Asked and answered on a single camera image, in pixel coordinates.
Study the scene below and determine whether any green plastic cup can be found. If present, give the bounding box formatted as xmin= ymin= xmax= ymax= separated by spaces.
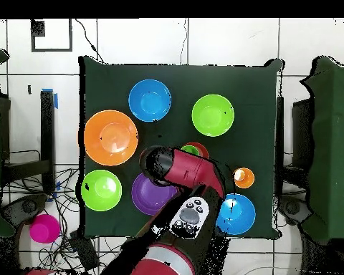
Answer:
xmin=180 ymin=145 xmax=201 ymax=157

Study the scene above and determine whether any red plastic bowl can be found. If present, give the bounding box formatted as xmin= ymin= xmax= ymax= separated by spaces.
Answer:
xmin=188 ymin=141 xmax=210 ymax=160

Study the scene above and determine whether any blue plastic bowl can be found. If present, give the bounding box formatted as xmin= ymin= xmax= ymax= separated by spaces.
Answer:
xmin=128 ymin=79 xmax=172 ymax=123
xmin=215 ymin=193 xmax=257 ymax=236

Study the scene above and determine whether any purple plastic bowl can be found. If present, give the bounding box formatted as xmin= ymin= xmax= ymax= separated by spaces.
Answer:
xmin=130 ymin=172 xmax=180 ymax=216

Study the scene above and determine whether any green plastic bowl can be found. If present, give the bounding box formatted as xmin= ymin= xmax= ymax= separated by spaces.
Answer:
xmin=80 ymin=169 xmax=123 ymax=212
xmin=191 ymin=94 xmax=235 ymax=138

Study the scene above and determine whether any large orange plastic bowl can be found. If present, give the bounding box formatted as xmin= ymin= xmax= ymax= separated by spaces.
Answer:
xmin=83 ymin=109 xmax=139 ymax=167

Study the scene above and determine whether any orange plastic cup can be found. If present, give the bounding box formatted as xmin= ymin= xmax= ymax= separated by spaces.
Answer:
xmin=232 ymin=167 xmax=256 ymax=189

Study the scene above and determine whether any dark green tablecloth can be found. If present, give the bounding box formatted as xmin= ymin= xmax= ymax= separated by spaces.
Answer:
xmin=78 ymin=55 xmax=285 ymax=241

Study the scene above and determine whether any black stand with blue tape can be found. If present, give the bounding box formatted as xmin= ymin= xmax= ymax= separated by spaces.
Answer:
xmin=1 ymin=88 xmax=59 ymax=196

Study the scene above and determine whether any black box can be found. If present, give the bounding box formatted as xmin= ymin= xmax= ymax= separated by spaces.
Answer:
xmin=0 ymin=94 xmax=11 ymax=161
xmin=291 ymin=98 xmax=315 ymax=173

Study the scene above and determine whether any black power strip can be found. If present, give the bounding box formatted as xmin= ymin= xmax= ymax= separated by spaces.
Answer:
xmin=68 ymin=230 xmax=100 ymax=271

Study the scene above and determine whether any pink plastic cup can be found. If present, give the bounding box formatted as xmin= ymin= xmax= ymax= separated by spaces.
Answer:
xmin=29 ymin=213 xmax=61 ymax=244

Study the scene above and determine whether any black cable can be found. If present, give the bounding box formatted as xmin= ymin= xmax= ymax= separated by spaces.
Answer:
xmin=74 ymin=18 xmax=105 ymax=64

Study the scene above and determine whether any tangle of black cables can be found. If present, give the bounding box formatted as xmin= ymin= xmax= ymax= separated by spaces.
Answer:
xmin=2 ymin=167 xmax=127 ymax=275

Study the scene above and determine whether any dark square floor frame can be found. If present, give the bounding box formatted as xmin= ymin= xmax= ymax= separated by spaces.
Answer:
xmin=30 ymin=18 xmax=73 ymax=53

